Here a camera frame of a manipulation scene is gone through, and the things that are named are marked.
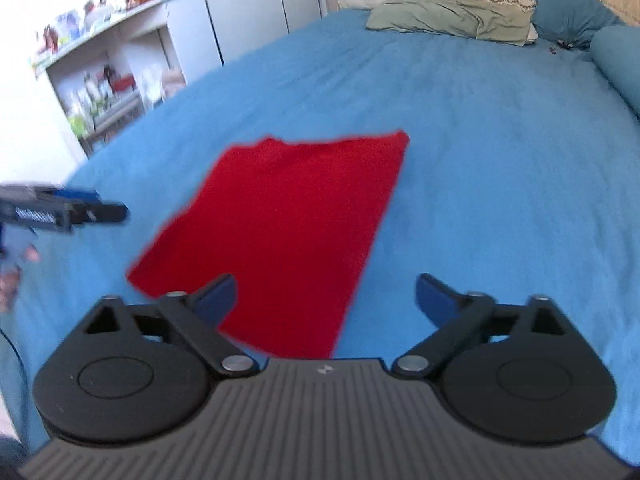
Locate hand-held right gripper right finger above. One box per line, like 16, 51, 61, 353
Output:
390, 273, 576, 378

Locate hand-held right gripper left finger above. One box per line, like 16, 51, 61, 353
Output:
82, 274, 256, 376

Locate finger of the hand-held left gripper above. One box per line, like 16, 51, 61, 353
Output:
52, 188, 131, 225

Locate red sweater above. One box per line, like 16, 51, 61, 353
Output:
126, 131, 411, 359

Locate person's left hand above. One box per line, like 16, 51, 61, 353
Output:
0, 242, 42, 312

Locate white shelf unit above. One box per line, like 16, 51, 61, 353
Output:
30, 0, 226, 159

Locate white and grey wardrobe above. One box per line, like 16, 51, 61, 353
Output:
192, 0, 327, 67

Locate green pillow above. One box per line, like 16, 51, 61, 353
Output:
366, 0, 537, 47

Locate blue duvet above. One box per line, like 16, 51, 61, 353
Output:
590, 24, 640, 122

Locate blue pillow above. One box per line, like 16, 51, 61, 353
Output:
530, 0, 627, 51

